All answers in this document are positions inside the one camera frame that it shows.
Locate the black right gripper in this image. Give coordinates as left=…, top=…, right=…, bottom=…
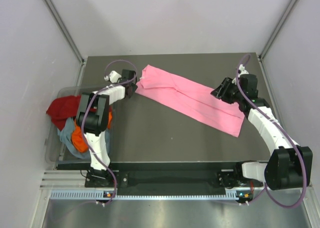
left=210, top=77, right=244, bottom=105

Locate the pink t shirt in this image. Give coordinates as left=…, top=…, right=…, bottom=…
left=136, top=65, right=245, bottom=138

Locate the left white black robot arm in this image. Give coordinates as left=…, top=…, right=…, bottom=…
left=76, top=78, right=137, bottom=188

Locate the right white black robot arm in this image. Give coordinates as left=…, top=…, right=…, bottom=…
left=211, top=74, right=313, bottom=191

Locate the orange t shirt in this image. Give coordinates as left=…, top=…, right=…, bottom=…
left=71, top=108, right=113, bottom=155

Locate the red t shirt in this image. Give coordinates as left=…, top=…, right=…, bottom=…
left=46, top=95, right=81, bottom=131

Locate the grey blue t shirt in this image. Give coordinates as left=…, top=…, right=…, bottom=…
left=57, top=116, right=112, bottom=160

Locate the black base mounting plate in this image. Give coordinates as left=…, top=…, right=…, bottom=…
left=84, top=169, right=265, bottom=189

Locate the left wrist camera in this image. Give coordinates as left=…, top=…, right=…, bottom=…
left=104, top=69, right=136, bottom=84

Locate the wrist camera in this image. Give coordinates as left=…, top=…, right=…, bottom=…
left=237, top=64, right=259, bottom=99
left=104, top=69, right=136, bottom=84

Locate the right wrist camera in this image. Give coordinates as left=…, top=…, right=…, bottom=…
left=237, top=64, right=259, bottom=99

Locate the slotted cable duct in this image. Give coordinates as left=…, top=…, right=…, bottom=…
left=49, top=189, right=253, bottom=201

